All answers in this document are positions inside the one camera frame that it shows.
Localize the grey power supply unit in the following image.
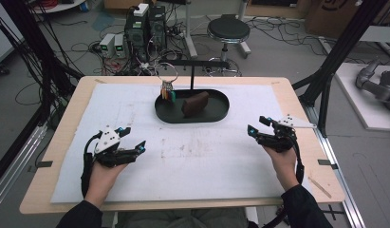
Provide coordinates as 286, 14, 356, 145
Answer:
113, 33, 127, 59
99, 32, 117, 59

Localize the black metal frame post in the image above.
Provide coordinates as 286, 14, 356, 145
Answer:
291, 0, 390, 138

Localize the hand-held gripper cable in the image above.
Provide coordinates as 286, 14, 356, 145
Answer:
81, 131, 103, 199
288, 134, 306, 185

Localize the black oval tray with hanger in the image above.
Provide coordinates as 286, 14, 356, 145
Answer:
154, 58, 231, 124

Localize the person's left hand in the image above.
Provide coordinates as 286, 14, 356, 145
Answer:
84, 159, 130, 202

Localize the left hand-held gripper cable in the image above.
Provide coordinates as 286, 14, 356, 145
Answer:
81, 131, 103, 199

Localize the black round stool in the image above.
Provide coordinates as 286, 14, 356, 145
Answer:
206, 13, 251, 78

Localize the white foam mat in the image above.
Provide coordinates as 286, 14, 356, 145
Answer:
49, 83, 311, 204

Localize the right hand-held gripper cable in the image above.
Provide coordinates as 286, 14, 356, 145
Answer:
288, 134, 306, 185

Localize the cardboard box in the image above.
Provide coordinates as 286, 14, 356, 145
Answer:
304, 0, 390, 40

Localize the black computer tower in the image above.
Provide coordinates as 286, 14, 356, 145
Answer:
148, 4, 168, 52
123, 6, 151, 62

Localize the person's right hand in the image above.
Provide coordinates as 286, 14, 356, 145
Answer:
263, 145, 301, 193

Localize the white desk leg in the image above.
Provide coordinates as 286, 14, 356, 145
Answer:
182, 0, 199, 59
235, 0, 252, 60

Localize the white box on tower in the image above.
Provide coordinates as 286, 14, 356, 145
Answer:
132, 3, 150, 18

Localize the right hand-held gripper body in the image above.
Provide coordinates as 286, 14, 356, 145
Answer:
256, 114, 317, 154

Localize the brown zip pouch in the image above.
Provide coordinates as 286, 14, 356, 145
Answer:
180, 90, 211, 119

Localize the person's lap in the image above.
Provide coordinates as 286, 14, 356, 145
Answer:
114, 206, 251, 228

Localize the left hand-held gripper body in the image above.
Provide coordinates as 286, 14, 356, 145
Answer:
91, 124, 139, 168

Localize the white platform board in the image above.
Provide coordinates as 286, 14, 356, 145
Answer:
334, 62, 390, 133

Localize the black frame with cable bundle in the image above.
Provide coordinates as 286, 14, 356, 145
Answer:
0, 0, 85, 188

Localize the aluminium rail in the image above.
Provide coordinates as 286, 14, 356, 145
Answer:
0, 123, 48, 214
301, 104, 367, 228

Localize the black tape strip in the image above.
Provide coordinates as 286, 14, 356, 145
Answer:
317, 159, 340, 171
27, 160, 54, 174

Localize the key ring with coloured tags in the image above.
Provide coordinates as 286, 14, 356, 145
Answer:
156, 62, 179, 105

